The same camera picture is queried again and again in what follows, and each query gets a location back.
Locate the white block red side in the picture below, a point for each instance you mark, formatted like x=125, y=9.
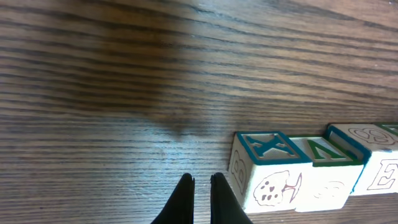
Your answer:
x=377, y=148

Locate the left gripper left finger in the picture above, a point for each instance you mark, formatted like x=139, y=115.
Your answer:
x=180, y=205

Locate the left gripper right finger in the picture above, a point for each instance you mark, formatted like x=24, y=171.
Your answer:
x=225, y=209

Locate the green B block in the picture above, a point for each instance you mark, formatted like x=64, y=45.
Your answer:
x=389, y=126

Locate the white number block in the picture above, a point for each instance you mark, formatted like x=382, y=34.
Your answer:
x=332, y=176

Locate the white block yellow side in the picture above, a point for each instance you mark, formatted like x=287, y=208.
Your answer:
x=266, y=171

